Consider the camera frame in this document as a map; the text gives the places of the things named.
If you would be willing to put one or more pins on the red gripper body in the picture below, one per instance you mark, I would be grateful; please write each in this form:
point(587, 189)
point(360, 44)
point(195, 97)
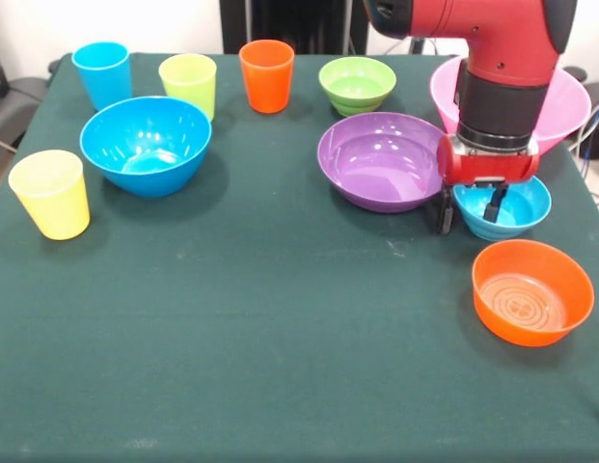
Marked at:
point(487, 166)

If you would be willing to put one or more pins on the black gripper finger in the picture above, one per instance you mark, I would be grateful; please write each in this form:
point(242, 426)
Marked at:
point(494, 205)
point(446, 212)

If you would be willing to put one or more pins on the small blue plastic bowl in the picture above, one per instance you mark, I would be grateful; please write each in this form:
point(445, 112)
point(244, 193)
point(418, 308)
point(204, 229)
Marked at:
point(523, 209)

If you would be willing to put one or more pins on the orange plastic bowl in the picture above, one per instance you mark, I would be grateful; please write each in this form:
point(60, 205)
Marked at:
point(530, 294)

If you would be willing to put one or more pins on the purple plastic bowl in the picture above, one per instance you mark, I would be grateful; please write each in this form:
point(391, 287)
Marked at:
point(376, 164)

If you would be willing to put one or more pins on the large pink plastic bowl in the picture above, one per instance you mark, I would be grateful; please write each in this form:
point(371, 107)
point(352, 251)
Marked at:
point(566, 106)

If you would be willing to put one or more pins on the black power plug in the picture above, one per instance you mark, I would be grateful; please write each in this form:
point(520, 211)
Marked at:
point(417, 46)

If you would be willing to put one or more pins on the small green plastic bowl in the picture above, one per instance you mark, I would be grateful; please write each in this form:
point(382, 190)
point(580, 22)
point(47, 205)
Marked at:
point(357, 87)

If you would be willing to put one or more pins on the dark green tablecloth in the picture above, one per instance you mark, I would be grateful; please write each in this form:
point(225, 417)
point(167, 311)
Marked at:
point(260, 289)

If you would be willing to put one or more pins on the orange plastic cup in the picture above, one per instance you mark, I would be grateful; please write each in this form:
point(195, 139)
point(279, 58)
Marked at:
point(266, 82)

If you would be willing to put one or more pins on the lime green plastic cup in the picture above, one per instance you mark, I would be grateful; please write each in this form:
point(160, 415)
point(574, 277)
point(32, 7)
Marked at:
point(188, 82)

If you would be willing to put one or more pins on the large blue plastic bowl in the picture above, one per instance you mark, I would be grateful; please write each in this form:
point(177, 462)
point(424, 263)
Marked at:
point(144, 144)

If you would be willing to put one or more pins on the blue plastic cup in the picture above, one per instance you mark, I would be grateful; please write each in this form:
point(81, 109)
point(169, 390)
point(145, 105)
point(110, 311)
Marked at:
point(106, 77)

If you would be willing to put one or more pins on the yellow plastic cup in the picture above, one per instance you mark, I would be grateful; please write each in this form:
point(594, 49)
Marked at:
point(53, 202)

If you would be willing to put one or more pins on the black chair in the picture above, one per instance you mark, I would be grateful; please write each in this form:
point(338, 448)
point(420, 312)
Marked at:
point(14, 106)

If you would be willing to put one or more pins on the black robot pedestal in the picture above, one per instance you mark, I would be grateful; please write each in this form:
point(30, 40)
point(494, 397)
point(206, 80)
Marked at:
point(299, 24)

